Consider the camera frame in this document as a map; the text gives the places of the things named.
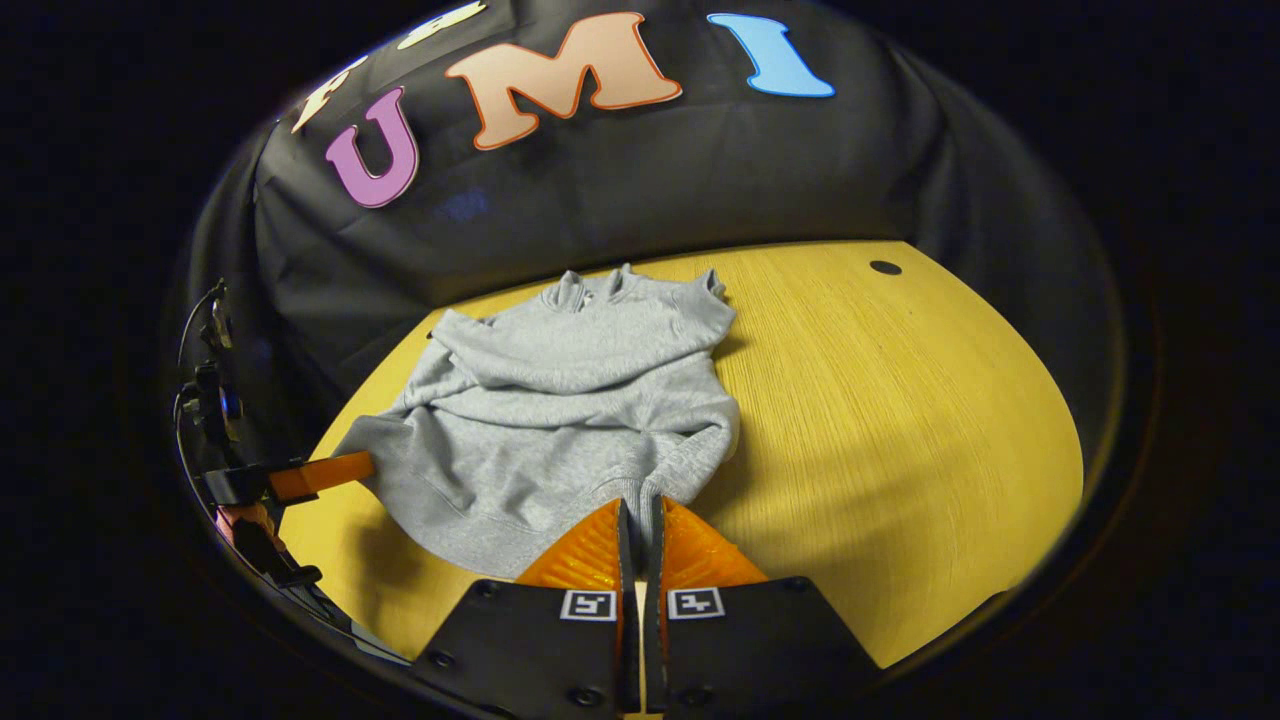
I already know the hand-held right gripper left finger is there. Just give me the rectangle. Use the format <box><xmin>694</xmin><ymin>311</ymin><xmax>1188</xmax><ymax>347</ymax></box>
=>
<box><xmin>412</xmin><ymin>498</ymin><xmax>641</xmax><ymax>719</ymax></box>

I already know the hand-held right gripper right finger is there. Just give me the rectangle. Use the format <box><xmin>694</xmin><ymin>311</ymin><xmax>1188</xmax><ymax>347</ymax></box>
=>
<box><xmin>645</xmin><ymin>495</ymin><xmax>881</xmax><ymax>713</ymax></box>

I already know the grey zip-neck sweatshirt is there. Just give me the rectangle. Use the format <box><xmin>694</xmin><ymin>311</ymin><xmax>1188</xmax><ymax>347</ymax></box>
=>
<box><xmin>330</xmin><ymin>263</ymin><xmax>743</xmax><ymax>581</ymax></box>

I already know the black backdrop cloth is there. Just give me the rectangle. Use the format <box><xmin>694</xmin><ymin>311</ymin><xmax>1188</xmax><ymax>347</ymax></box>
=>
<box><xmin>175</xmin><ymin>0</ymin><xmax>1126</xmax><ymax>481</ymax></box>

